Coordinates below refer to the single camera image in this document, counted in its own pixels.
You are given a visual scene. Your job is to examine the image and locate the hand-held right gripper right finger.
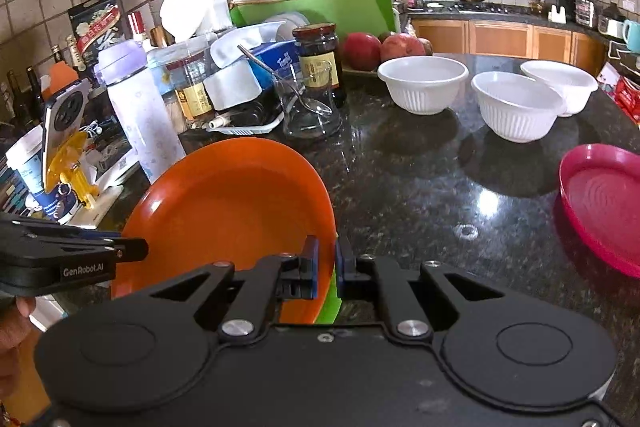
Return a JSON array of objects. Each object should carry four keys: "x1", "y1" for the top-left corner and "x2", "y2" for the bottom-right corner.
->
[{"x1": 335, "y1": 237, "x2": 506, "y2": 340}]

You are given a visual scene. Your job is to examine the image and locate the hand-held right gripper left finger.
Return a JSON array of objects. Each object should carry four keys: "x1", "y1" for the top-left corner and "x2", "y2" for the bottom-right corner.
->
[{"x1": 142, "y1": 235, "x2": 321, "y2": 340}]

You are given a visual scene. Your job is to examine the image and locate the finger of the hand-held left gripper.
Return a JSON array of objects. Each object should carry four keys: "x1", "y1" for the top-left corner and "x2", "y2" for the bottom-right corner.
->
[
  {"x1": 30, "y1": 237, "x2": 150, "y2": 264},
  {"x1": 0, "y1": 213, "x2": 122, "y2": 245}
]

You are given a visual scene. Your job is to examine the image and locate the green plate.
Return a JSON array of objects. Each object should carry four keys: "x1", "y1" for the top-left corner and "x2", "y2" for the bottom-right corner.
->
[{"x1": 314, "y1": 267, "x2": 343, "y2": 325}]

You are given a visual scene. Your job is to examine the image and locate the orange plate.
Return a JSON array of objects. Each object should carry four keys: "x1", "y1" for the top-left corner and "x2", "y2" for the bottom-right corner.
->
[{"x1": 111, "y1": 138, "x2": 337, "y2": 325}]

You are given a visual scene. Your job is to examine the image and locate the white ribbed bowl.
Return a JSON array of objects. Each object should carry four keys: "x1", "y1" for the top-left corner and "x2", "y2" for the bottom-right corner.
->
[
  {"x1": 470, "y1": 71, "x2": 566, "y2": 144},
  {"x1": 377, "y1": 56, "x2": 469, "y2": 116},
  {"x1": 520, "y1": 60, "x2": 599, "y2": 118}
]

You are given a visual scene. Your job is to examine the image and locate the pink plate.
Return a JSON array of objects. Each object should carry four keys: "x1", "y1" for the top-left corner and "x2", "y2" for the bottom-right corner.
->
[{"x1": 558, "y1": 144, "x2": 640, "y2": 279}]

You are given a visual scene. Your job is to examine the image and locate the stack of grey plates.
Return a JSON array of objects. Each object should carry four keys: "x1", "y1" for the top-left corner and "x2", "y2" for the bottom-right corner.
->
[{"x1": 262, "y1": 11, "x2": 307, "y2": 42}]

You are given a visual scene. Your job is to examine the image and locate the person's left hand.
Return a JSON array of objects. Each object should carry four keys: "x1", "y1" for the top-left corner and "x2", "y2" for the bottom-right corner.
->
[{"x1": 0, "y1": 296, "x2": 38, "y2": 390}]

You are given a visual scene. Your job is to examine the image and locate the yellow phone stand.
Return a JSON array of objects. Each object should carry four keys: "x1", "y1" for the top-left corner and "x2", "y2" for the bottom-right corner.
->
[{"x1": 45, "y1": 132, "x2": 102, "y2": 210}]

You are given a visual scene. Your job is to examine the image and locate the paper cup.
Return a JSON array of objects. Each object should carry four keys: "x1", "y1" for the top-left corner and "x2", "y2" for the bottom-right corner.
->
[{"x1": 5, "y1": 142, "x2": 51, "y2": 208}]

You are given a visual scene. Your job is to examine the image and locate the smartphone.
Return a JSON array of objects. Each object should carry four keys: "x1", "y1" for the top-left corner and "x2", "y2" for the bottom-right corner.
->
[{"x1": 42, "y1": 79, "x2": 93, "y2": 180}]

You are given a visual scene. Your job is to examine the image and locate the purple lid water bottle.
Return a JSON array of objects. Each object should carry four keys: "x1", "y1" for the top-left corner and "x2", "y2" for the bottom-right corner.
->
[{"x1": 95, "y1": 39, "x2": 187, "y2": 184}]

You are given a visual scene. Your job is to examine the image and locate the white takeaway tray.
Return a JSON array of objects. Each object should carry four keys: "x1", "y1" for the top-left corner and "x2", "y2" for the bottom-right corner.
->
[{"x1": 207, "y1": 99, "x2": 284, "y2": 135}]

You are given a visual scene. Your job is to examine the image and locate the clear plastic jar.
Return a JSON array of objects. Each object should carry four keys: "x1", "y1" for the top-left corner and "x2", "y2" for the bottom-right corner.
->
[{"x1": 150, "y1": 42, "x2": 216, "y2": 120}]

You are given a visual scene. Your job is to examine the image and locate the dark sauce jar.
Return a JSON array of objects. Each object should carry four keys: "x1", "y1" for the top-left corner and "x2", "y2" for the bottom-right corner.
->
[{"x1": 291, "y1": 23, "x2": 347, "y2": 108}]

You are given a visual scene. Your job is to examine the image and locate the glass cup with spoon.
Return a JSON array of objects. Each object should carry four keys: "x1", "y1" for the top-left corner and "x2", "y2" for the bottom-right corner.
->
[{"x1": 237, "y1": 45, "x2": 333, "y2": 115}]

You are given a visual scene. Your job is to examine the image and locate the black snack bag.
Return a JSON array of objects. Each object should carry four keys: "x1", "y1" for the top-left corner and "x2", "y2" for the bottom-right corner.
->
[{"x1": 67, "y1": 0, "x2": 123, "y2": 68}]

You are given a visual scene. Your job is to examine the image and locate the red cap bottle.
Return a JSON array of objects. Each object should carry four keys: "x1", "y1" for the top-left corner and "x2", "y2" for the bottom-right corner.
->
[{"x1": 127, "y1": 12, "x2": 151, "y2": 52}]

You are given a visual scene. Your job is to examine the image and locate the blue tissue pack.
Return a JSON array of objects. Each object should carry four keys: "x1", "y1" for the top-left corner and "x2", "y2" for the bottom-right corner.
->
[{"x1": 250, "y1": 43, "x2": 301, "y2": 82}]

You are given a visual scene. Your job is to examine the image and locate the red apple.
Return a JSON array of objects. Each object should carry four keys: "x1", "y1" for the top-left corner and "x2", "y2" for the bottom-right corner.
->
[
  {"x1": 381, "y1": 34, "x2": 426, "y2": 62},
  {"x1": 342, "y1": 33, "x2": 383, "y2": 72}
]

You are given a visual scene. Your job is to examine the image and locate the green cutting board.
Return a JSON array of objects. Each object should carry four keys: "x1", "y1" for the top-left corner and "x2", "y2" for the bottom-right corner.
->
[{"x1": 230, "y1": 0, "x2": 396, "y2": 42}]

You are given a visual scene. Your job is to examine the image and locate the wooden base cabinets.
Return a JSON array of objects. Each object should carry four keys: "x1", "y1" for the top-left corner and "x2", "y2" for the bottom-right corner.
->
[{"x1": 410, "y1": 18, "x2": 608, "y2": 75}]

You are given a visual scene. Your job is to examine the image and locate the gas stove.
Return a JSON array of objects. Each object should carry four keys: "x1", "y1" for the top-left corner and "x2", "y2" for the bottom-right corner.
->
[{"x1": 440, "y1": 2, "x2": 531, "y2": 14}]

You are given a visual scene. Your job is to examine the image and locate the red packets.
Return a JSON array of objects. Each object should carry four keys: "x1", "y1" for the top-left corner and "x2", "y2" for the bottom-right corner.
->
[{"x1": 615, "y1": 74, "x2": 640, "y2": 122}]

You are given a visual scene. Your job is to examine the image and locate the black kitchen appliance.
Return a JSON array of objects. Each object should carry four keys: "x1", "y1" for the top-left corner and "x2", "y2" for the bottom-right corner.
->
[{"x1": 544, "y1": 0, "x2": 577, "y2": 24}]

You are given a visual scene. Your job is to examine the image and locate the teal mug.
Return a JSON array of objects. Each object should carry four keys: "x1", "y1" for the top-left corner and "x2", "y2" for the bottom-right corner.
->
[{"x1": 622, "y1": 19, "x2": 640, "y2": 54}]

